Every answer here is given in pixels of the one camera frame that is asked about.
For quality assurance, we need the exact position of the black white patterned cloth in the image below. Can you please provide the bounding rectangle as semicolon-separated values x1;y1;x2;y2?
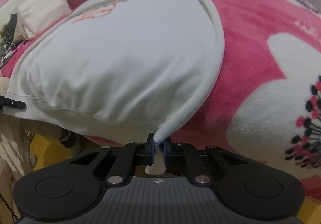
0;13;20;69

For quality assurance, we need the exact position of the white folded fleece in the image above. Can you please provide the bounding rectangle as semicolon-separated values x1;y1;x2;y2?
17;0;72;40

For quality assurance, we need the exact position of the white sweatshirt orange bear outline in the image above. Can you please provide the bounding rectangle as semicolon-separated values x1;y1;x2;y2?
6;0;225;175

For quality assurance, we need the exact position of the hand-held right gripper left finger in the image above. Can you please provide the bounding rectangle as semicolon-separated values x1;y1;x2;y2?
70;133;155;186

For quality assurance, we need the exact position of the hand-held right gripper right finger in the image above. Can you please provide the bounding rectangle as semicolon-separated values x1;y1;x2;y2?
163;139;249;186

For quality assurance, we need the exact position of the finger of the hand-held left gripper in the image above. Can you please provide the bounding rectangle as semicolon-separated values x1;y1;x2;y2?
0;96;27;111

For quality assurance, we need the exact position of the pink floral bed blanket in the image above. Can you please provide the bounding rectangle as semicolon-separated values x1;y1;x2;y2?
0;0;321;201

